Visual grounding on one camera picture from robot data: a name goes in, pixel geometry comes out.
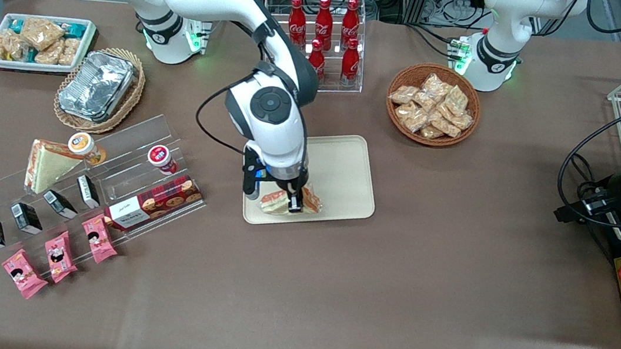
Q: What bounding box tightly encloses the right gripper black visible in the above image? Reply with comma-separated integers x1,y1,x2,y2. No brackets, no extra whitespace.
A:
262,170,310,215

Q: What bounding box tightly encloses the orange filling sandwich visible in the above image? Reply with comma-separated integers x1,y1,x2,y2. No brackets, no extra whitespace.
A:
258,178,325,221

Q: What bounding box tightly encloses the beige plastic tray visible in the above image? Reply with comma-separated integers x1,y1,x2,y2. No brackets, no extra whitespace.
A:
239,122,384,240

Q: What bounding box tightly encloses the white bread wrapped sandwich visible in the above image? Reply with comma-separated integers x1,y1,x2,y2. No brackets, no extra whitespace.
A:
23,138,85,199

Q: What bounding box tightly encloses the black device with metal bar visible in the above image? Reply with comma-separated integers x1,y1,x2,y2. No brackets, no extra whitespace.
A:
587,220,621,264

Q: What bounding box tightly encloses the clear acrylic bottle rack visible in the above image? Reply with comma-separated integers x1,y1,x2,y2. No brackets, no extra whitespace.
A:
255,0,373,98

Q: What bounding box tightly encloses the round brown wicker basket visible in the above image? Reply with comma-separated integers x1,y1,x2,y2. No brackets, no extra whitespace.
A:
381,59,486,152

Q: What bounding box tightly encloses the red plaid cookie box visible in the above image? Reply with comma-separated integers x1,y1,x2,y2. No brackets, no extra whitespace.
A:
103,167,206,240

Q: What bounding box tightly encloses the clear bag fried snack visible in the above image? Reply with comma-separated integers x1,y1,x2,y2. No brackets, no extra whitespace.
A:
412,89,439,114
428,112,463,139
389,84,419,106
419,123,448,142
442,85,471,118
447,110,475,131
393,101,432,135
420,73,453,100

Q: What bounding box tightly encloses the red cola bottle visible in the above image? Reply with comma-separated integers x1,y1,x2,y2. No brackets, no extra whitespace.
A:
339,37,363,89
306,38,329,81
312,0,337,52
339,0,363,50
285,0,311,50

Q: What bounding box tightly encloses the red lid cup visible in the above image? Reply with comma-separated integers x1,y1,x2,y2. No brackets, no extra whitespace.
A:
146,144,181,176

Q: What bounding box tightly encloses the clear acrylic stepped shelf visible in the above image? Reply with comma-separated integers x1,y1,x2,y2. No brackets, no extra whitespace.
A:
0,94,217,297

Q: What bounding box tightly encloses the oval wicker basket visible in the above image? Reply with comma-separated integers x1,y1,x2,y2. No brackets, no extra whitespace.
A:
50,41,149,139

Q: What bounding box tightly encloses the pink snack packet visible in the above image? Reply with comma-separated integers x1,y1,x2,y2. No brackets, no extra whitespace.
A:
40,228,83,286
0,247,51,302
77,212,122,266

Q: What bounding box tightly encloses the orange lid cup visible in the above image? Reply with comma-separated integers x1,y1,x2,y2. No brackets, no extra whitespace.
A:
66,131,109,167

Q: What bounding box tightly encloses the aluminium foil container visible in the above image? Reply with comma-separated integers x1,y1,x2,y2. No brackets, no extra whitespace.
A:
56,47,139,126

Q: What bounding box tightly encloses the white rectangular bin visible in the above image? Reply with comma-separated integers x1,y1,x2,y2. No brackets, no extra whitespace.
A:
0,9,99,81

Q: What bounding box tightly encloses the thin black cable with plug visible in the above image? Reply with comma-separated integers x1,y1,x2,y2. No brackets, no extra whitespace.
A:
565,152,607,203

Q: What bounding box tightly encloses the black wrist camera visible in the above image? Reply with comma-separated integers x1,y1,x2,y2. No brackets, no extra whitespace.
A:
239,144,269,202

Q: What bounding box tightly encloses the thick black looped cable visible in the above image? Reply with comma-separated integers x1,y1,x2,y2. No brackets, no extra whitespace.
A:
553,88,621,231

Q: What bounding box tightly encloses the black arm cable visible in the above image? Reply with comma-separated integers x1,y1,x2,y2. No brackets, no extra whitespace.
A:
192,64,260,156

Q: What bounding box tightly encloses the black base cable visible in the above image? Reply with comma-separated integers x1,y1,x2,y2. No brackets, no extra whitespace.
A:
401,22,465,61

